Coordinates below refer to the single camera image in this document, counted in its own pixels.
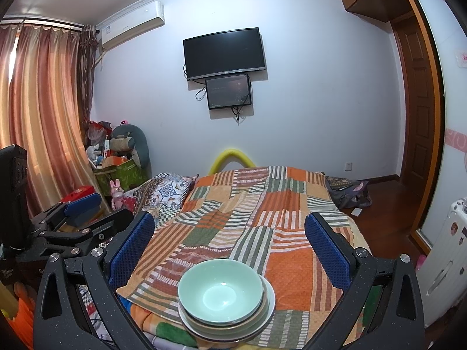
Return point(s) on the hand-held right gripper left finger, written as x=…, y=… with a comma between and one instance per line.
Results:
x=133, y=248

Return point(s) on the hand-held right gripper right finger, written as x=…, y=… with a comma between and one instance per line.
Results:
x=326, y=249

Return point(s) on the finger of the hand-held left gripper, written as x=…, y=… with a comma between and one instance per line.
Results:
x=82, y=204
x=105, y=226

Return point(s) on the green bowl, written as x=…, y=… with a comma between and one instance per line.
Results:
x=219, y=291

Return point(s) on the mint green plate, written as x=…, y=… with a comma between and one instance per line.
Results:
x=204, y=327

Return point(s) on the white plate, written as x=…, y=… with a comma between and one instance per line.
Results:
x=233, y=337

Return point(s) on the red box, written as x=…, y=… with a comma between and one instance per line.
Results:
x=85, y=189

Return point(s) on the pink rabbit toy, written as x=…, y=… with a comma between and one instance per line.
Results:
x=117, y=189

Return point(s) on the orange striped patchwork blanket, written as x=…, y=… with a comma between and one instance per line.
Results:
x=288, y=262

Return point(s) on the white paper scrap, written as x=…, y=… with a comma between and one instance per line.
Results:
x=356, y=212

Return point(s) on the green storage box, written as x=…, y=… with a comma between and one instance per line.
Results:
x=126, y=177

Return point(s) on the dark bag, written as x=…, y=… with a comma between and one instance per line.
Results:
x=350, y=195

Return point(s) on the red plastic bag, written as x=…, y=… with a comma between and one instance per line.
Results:
x=96, y=133

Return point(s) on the orange striped curtain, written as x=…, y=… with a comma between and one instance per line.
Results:
x=43, y=116

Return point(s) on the pink shoe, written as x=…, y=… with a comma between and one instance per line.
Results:
x=421, y=263

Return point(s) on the white portable heater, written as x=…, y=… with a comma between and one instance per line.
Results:
x=445, y=248

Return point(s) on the brown patterned curtain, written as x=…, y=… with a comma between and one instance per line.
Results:
x=87, y=73

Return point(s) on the yellow foam tube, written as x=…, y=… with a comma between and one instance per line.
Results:
x=231, y=151

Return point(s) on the brown wooden door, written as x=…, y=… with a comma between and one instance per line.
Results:
x=416, y=116

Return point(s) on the white air conditioner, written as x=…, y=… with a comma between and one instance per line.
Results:
x=131, y=25

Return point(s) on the white wall socket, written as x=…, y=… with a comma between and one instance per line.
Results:
x=348, y=166

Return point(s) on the curtain rail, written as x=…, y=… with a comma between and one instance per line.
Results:
x=43, y=21

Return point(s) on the small black wall monitor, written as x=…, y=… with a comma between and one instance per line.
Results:
x=228, y=91

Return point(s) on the black wall television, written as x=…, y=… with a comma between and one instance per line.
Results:
x=222, y=53

